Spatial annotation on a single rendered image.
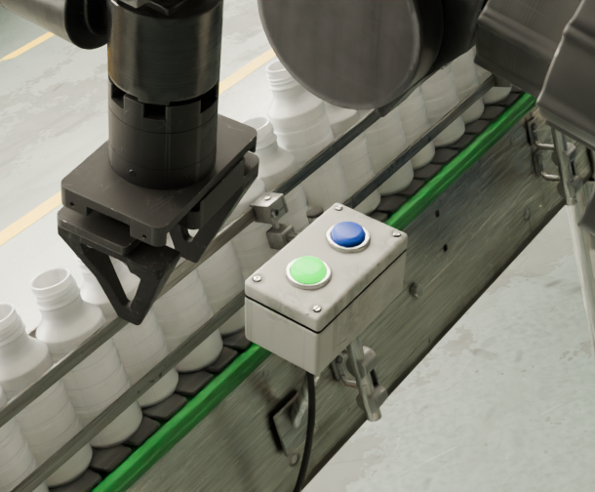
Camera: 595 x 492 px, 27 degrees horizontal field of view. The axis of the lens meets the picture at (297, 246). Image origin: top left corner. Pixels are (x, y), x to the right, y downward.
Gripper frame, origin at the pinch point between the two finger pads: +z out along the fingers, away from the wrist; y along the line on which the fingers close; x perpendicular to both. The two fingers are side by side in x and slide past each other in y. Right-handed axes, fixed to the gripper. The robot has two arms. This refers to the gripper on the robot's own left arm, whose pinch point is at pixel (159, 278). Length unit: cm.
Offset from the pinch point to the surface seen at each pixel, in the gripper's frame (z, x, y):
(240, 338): 36.9, -9.3, -29.6
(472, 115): 36, -4, -76
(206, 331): 33.0, -10.7, -25.3
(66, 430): 32.8, -14.5, -8.8
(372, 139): 30, -9, -58
